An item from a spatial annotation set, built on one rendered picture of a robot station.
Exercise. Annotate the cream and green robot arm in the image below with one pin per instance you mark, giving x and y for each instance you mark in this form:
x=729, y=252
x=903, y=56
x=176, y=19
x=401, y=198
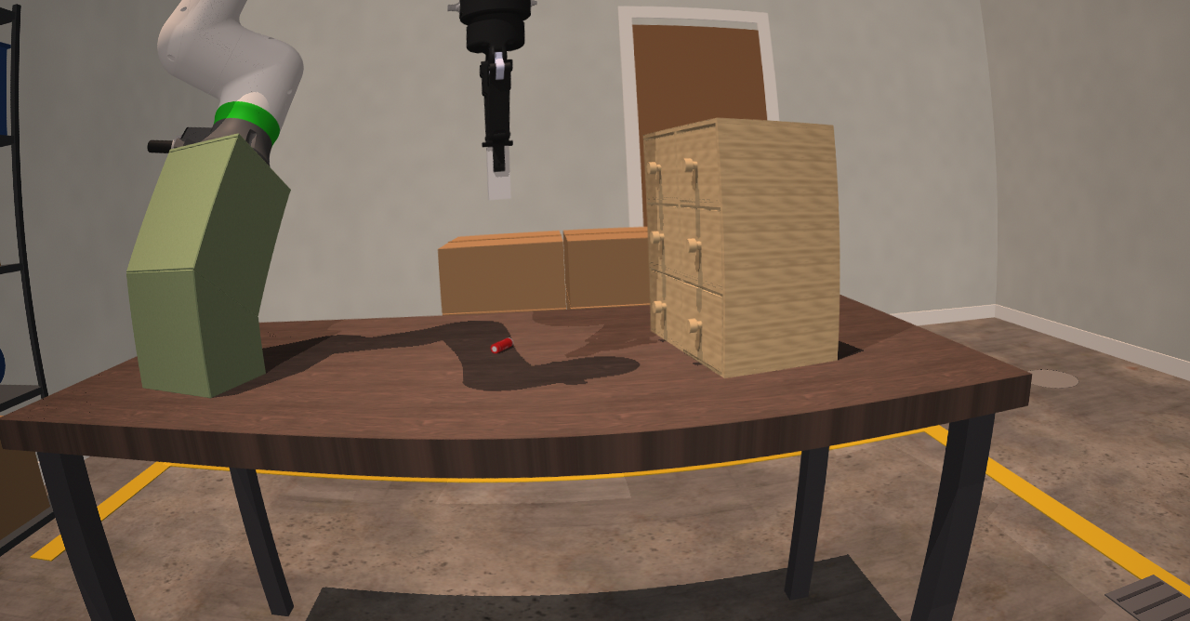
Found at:
x=254, y=76

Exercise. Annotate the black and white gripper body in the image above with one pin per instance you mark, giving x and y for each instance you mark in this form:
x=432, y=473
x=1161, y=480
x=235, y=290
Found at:
x=491, y=35

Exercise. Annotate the light wooden chest of drawers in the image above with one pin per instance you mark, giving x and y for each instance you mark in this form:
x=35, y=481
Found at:
x=780, y=235

